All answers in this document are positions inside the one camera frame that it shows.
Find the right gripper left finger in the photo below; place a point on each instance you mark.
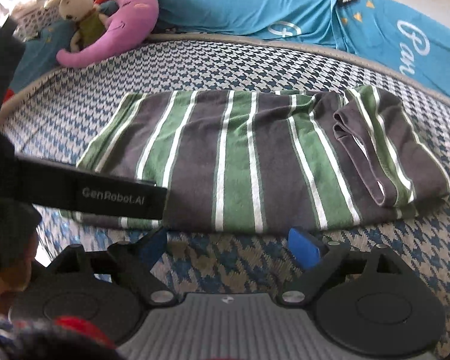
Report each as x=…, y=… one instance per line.
x=128, y=264

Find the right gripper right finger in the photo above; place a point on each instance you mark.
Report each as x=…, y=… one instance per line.
x=325, y=266

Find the green grey striped t-shirt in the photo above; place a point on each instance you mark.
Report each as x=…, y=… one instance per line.
x=252, y=162

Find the person's left hand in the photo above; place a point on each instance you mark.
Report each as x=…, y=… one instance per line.
x=15, y=279

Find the houndstooth bed mat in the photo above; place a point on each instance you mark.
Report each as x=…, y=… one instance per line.
x=61, y=113

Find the beige plush rabbit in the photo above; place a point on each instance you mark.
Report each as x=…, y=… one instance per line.
x=88, y=20

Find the purple plush toy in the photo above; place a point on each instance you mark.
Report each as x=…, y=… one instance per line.
x=125, y=29

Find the blue printed quilt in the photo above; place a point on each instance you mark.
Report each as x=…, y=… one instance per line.
x=382, y=31

